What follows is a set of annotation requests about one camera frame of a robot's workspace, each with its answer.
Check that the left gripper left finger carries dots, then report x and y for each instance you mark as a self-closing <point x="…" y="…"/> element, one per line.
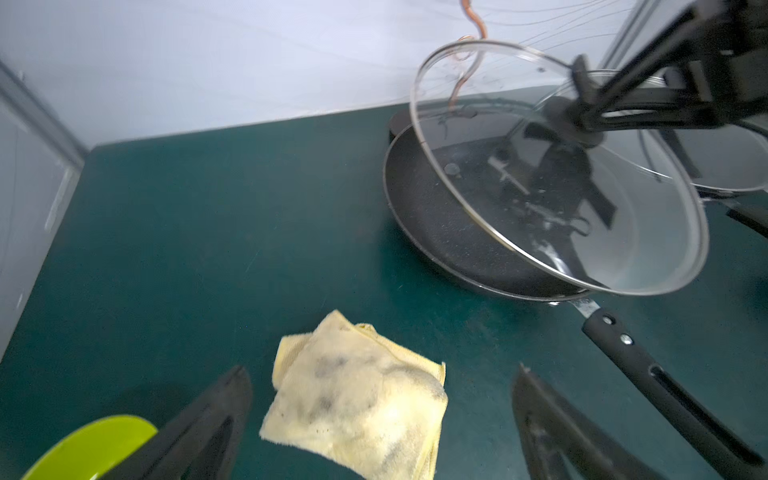
<point x="202" y="441"/>

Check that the yellow fluffy cloth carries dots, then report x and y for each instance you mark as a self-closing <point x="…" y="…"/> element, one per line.
<point x="351" y="395"/>

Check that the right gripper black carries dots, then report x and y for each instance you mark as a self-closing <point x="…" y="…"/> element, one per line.
<point x="718" y="53"/>

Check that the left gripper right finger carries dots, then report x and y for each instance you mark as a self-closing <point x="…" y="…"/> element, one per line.
<point x="556" y="437"/>

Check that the frying pan black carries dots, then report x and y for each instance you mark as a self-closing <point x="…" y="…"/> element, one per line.
<point x="436" y="225"/>
<point x="753" y="217"/>

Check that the copper scroll mug tree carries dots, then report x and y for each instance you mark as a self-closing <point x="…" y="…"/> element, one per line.
<point x="477" y="58"/>

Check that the left frying pan black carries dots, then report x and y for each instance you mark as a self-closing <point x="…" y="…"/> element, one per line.
<point x="436" y="225"/>

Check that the glass pot lid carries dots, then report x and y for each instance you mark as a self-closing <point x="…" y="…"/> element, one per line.
<point x="611" y="212"/>
<point x="732" y="157"/>

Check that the right frying pan black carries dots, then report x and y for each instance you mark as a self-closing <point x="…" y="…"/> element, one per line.
<point x="753" y="217"/>

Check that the green plastic bowl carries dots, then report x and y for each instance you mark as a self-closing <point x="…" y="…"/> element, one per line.
<point x="92" y="450"/>

